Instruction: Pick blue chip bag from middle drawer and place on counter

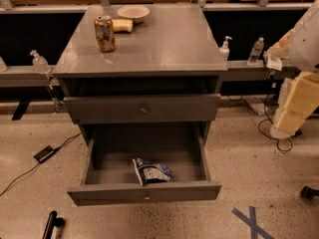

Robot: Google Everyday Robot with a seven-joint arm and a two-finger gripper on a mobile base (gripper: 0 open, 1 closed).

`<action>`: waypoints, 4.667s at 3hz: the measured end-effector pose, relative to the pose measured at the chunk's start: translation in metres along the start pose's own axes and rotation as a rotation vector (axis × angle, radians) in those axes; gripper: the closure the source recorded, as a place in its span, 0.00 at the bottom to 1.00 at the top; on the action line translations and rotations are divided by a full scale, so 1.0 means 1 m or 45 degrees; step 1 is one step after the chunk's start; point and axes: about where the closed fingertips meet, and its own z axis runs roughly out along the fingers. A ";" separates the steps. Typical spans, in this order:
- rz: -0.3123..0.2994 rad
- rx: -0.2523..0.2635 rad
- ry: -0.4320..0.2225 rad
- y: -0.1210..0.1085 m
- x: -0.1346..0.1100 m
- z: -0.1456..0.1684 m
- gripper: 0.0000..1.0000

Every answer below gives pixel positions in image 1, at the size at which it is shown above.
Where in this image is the black looped floor cable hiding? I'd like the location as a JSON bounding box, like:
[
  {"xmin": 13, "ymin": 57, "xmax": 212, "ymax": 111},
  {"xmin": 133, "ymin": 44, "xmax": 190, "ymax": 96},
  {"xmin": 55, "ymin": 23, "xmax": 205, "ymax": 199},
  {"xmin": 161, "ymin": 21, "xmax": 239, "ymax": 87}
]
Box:
[{"xmin": 257, "ymin": 71, "xmax": 303, "ymax": 153}]

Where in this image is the clear pump bottle left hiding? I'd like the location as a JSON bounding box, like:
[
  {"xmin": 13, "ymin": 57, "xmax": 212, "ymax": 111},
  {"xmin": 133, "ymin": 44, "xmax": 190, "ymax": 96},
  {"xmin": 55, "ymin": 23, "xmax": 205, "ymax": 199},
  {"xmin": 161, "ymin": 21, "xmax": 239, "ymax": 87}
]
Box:
[{"xmin": 30, "ymin": 50, "xmax": 51, "ymax": 74}]

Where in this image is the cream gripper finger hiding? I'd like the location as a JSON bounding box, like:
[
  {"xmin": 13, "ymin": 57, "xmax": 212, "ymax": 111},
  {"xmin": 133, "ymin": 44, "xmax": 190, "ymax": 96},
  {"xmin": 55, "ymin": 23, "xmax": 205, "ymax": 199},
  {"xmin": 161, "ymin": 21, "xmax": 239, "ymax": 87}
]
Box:
[
  {"xmin": 273, "ymin": 110, "xmax": 306, "ymax": 135},
  {"xmin": 284, "ymin": 72, "xmax": 319, "ymax": 118}
]

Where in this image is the black caster wheel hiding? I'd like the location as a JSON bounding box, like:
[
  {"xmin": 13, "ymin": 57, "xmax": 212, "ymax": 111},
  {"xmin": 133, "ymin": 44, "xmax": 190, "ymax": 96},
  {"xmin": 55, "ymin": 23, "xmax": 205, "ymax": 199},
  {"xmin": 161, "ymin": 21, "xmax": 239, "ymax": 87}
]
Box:
[{"xmin": 300, "ymin": 186, "xmax": 319, "ymax": 200}]

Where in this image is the clear water bottle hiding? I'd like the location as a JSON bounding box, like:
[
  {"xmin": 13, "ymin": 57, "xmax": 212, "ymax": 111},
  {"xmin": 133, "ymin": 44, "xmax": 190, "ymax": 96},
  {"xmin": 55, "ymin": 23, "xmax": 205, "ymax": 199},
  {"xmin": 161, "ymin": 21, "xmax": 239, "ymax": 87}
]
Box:
[{"xmin": 247, "ymin": 37, "xmax": 264, "ymax": 66}]

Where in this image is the open grey middle drawer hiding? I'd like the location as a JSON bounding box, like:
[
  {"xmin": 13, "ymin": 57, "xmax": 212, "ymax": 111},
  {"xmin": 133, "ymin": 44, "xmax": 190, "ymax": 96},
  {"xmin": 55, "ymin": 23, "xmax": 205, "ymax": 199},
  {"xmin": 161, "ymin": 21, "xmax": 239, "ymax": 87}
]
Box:
[{"xmin": 68, "ymin": 122, "xmax": 221, "ymax": 206}]

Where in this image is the black adapter cable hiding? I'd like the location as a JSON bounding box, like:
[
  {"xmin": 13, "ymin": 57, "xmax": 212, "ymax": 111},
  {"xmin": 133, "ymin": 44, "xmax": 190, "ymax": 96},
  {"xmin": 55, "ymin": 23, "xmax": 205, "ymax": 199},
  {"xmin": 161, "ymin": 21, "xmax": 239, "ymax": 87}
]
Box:
[{"xmin": 0, "ymin": 131, "xmax": 83, "ymax": 198}]

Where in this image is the white bowl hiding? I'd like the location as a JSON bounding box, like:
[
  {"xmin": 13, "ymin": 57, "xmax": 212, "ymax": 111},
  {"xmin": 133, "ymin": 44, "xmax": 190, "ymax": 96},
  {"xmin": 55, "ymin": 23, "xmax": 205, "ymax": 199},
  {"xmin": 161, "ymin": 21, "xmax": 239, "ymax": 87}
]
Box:
[{"xmin": 117, "ymin": 5, "xmax": 151, "ymax": 24}]

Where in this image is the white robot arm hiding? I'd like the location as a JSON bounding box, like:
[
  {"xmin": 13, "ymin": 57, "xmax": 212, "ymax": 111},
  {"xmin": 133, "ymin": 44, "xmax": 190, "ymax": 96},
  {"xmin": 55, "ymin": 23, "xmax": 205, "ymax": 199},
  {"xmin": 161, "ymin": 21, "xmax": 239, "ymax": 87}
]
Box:
[{"xmin": 264, "ymin": 1, "xmax": 319, "ymax": 139}]

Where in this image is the brown soda can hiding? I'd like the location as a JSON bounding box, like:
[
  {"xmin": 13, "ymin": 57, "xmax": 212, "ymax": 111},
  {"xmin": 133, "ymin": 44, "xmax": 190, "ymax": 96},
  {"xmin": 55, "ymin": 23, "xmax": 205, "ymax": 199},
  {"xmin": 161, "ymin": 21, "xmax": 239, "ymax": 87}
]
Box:
[{"xmin": 94, "ymin": 15, "xmax": 116, "ymax": 52}]

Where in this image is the cream sponge block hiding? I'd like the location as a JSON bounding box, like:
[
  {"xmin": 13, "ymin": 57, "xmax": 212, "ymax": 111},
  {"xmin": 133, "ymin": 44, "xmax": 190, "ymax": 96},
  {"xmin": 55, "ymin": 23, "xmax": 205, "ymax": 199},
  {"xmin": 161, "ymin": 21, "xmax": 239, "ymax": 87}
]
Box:
[{"xmin": 113, "ymin": 19, "xmax": 134, "ymax": 33}]

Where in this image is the white pump bottle right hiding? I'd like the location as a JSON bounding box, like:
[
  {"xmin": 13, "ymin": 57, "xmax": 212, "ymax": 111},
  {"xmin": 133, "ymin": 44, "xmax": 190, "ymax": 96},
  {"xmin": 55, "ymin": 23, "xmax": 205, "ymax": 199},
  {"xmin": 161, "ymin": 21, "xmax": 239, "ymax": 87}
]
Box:
[{"xmin": 219, "ymin": 36, "xmax": 231, "ymax": 61}]

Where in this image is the white crumpled packet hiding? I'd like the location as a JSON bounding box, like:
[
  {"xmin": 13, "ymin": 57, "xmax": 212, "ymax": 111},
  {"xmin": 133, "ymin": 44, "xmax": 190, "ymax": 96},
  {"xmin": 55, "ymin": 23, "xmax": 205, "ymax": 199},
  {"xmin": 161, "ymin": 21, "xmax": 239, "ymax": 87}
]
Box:
[{"xmin": 264, "ymin": 51, "xmax": 282, "ymax": 71}]

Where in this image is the blue chip bag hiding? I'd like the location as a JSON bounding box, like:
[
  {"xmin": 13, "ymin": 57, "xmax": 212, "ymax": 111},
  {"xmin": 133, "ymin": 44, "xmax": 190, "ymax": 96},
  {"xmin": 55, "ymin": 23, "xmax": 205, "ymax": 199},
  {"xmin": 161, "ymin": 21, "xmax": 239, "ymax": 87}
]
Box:
[{"xmin": 133, "ymin": 157, "xmax": 174, "ymax": 186}]

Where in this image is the black power adapter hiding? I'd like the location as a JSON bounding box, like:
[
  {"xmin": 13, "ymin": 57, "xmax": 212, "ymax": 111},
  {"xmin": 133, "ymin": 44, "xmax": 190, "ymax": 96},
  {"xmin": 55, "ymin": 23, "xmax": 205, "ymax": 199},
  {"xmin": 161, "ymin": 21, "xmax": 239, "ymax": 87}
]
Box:
[{"xmin": 34, "ymin": 145, "xmax": 55, "ymax": 163}]

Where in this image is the black handle bottom left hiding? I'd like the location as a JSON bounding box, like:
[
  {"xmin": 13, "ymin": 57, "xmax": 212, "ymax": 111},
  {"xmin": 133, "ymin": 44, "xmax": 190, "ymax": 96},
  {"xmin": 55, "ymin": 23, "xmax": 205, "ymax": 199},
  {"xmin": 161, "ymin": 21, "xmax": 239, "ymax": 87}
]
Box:
[{"xmin": 42, "ymin": 210, "xmax": 65, "ymax": 239}]

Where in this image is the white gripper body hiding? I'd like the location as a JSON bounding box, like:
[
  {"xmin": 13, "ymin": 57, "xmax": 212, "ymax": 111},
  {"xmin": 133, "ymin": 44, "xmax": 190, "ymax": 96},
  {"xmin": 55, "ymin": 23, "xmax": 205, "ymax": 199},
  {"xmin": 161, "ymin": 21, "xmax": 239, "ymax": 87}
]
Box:
[{"xmin": 270, "ymin": 78, "xmax": 295, "ymax": 139}]

